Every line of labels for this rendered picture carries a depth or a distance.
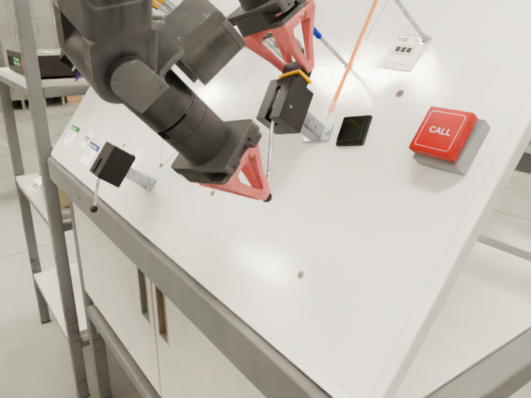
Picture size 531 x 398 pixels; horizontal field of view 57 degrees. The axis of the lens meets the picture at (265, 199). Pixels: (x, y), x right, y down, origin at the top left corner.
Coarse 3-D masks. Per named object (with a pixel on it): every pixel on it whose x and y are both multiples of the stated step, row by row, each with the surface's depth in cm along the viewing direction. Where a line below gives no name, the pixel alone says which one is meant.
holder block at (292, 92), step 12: (276, 84) 60; (288, 84) 58; (300, 84) 59; (264, 96) 61; (288, 96) 58; (300, 96) 59; (312, 96) 61; (264, 108) 60; (276, 108) 58; (288, 108) 58; (300, 108) 59; (264, 120) 60; (276, 120) 58; (288, 120) 58; (300, 120) 60; (276, 132) 62; (288, 132) 60
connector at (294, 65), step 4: (288, 64) 62; (292, 64) 62; (296, 64) 61; (284, 68) 62; (288, 68) 62; (292, 68) 61; (296, 68) 61; (300, 68) 60; (284, 72) 62; (304, 72) 61; (288, 76) 61; (292, 76) 60; (296, 76) 60; (300, 76) 60; (308, 76) 61; (300, 80) 60; (304, 80) 61; (304, 84) 61
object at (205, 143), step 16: (192, 112) 48; (208, 112) 50; (176, 128) 48; (192, 128) 48; (208, 128) 49; (224, 128) 51; (240, 128) 51; (256, 128) 51; (176, 144) 50; (192, 144) 49; (208, 144) 50; (224, 144) 51; (240, 144) 49; (176, 160) 56; (192, 160) 51; (208, 160) 51; (224, 160) 49
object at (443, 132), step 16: (432, 112) 50; (448, 112) 48; (464, 112) 47; (432, 128) 49; (448, 128) 48; (464, 128) 46; (416, 144) 49; (432, 144) 48; (448, 144) 47; (464, 144) 47; (448, 160) 47
